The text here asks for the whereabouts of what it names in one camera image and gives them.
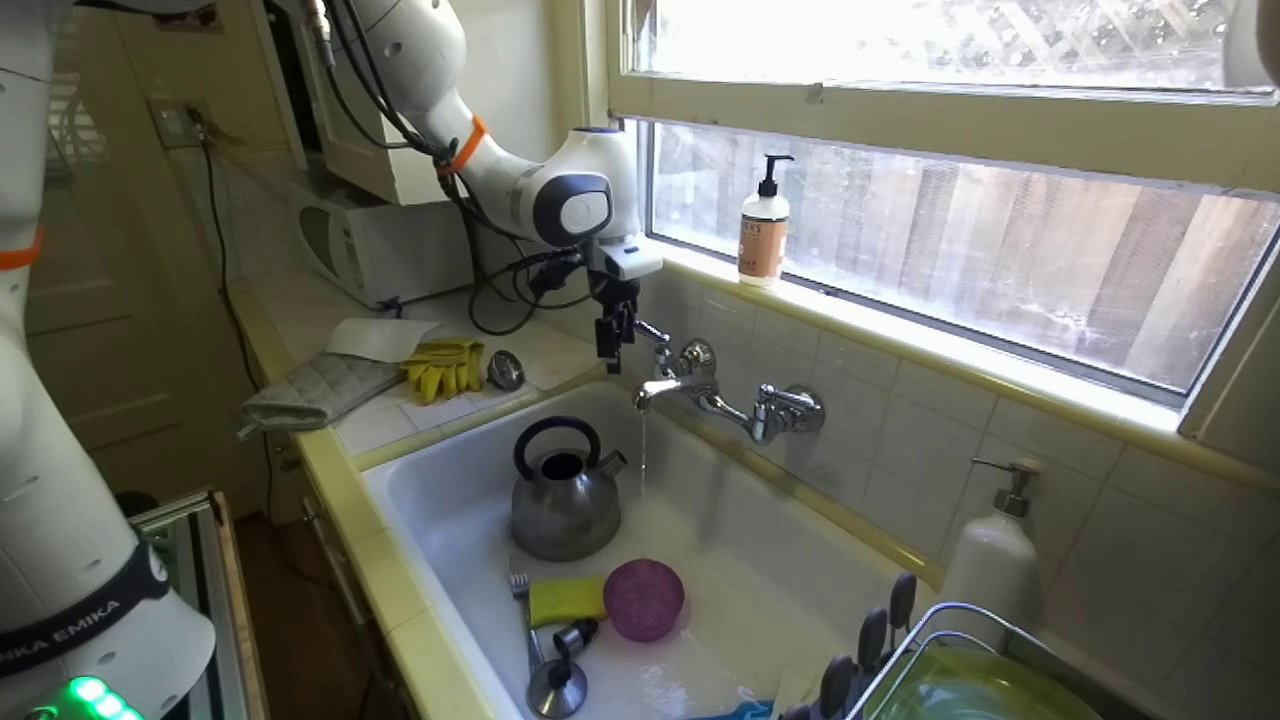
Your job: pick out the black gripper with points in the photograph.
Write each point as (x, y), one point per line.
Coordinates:
(616, 304)

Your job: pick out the chrome wall faucet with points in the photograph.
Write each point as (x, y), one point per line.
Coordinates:
(766, 409)

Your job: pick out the purple plastic bowl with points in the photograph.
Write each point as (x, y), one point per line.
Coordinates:
(647, 601)

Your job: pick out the metal sink strainer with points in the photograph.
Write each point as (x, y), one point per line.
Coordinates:
(507, 370)

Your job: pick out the grey metal kettle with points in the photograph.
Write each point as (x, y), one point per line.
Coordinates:
(567, 514)

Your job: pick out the yellow cloth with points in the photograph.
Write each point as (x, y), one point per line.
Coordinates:
(445, 370)

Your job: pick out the brown pump soap bottle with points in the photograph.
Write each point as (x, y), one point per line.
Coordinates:
(766, 242)

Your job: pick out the white microwave oven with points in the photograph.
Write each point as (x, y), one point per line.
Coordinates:
(385, 246)

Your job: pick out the yellow sponge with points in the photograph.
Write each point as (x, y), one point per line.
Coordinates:
(560, 601)

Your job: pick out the white kitchen sink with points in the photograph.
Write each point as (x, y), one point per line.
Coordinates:
(775, 563)

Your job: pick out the grey folded towel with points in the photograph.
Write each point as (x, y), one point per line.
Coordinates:
(324, 384)

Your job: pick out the black and metal utensil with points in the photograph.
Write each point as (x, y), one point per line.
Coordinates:
(557, 685)

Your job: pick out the white framed window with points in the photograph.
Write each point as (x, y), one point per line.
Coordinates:
(962, 255)

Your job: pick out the blue plastic spoon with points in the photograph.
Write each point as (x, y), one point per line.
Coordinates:
(738, 710)

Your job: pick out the grey dish rack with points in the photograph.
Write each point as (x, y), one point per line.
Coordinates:
(923, 624)

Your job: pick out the white soap dispenser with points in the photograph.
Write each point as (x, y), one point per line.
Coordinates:
(989, 563)

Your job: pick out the wood framed glass panel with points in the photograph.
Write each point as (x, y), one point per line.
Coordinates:
(200, 601)

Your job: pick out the green dish in rack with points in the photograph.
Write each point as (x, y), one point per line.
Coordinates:
(987, 685)

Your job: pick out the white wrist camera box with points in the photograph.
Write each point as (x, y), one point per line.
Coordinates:
(625, 258)

